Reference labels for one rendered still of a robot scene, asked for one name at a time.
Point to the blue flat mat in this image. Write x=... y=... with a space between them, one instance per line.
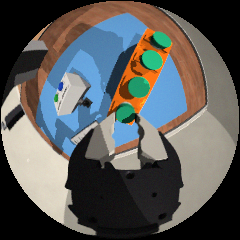
x=100 y=56

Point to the green round cap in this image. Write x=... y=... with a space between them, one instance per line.
x=125 y=113
x=151 y=60
x=138 y=87
x=160 y=40

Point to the orange test tube rack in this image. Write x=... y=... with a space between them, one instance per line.
x=135 y=69

